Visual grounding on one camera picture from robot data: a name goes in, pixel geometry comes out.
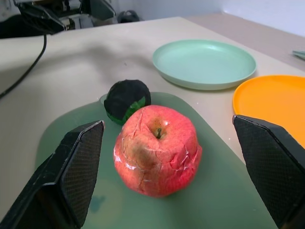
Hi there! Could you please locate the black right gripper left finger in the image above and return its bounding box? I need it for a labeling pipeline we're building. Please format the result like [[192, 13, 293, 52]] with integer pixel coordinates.
[[0, 120, 106, 229]]

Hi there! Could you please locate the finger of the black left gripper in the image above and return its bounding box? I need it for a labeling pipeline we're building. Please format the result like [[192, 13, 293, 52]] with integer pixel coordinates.
[[80, 0, 117, 22], [13, 0, 65, 34]]

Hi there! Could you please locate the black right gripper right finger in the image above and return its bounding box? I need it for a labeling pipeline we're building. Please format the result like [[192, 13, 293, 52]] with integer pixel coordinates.
[[232, 114, 305, 229]]

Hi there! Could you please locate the orange plate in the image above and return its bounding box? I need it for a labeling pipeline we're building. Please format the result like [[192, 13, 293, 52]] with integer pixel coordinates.
[[232, 75, 305, 149]]

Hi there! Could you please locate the dark avocado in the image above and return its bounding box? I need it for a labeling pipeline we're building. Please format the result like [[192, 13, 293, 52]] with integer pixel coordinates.
[[103, 79, 152, 126]]

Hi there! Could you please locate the light green plate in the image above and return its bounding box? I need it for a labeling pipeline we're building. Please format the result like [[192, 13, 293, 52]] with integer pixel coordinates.
[[152, 39, 257, 91]]

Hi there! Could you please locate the black bulky background object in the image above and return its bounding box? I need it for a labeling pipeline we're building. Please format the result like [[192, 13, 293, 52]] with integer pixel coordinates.
[[0, 13, 52, 40]]

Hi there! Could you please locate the black round background object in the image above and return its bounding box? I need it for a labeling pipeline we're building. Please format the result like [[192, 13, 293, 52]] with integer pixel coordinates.
[[117, 10, 144, 24]]

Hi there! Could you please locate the red apple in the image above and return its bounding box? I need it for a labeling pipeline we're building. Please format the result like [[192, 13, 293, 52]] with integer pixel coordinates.
[[113, 105, 203, 198]]

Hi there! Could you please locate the green cutting board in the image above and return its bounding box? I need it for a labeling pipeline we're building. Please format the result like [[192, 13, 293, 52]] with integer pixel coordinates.
[[35, 92, 278, 229]]

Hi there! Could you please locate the pale green flat object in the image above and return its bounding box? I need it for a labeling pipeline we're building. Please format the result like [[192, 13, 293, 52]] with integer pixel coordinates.
[[292, 49, 305, 60]]

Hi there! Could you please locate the black cable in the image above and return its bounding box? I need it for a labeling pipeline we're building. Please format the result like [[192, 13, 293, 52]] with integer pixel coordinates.
[[0, 32, 48, 99]]

